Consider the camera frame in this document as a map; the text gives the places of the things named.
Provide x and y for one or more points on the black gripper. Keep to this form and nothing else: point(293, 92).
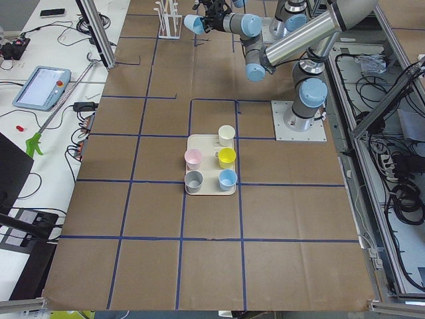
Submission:
point(218, 20)

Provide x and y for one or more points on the light blue plastic cup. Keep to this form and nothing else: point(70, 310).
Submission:
point(195, 23)

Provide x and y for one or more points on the white plastic cup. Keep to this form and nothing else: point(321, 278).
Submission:
point(226, 134)

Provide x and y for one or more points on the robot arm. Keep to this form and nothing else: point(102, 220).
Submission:
point(313, 37)
point(289, 16)

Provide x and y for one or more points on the yellow plastic cup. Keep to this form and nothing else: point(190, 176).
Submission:
point(226, 157)

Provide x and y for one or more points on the pink plastic cup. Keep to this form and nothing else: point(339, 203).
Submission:
point(193, 158)

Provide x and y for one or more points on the grey plastic cup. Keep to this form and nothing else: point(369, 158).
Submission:
point(193, 181)

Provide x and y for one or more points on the cream plastic tray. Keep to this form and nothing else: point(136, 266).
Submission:
point(209, 146)

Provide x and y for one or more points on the smartphone on desk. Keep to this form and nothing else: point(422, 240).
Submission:
point(60, 12)

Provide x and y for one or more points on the black power adapter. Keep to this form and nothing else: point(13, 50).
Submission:
point(84, 106)

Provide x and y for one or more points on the left teach pendant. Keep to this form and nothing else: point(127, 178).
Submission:
point(43, 89)

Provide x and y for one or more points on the reacher grabber tool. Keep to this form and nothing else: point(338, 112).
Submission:
point(32, 144)

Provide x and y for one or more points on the white wire cup rack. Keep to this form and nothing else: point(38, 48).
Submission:
point(169, 19)

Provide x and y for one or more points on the aluminium frame post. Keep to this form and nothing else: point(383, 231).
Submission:
point(91, 16)

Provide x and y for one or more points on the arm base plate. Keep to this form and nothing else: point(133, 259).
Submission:
point(290, 128)

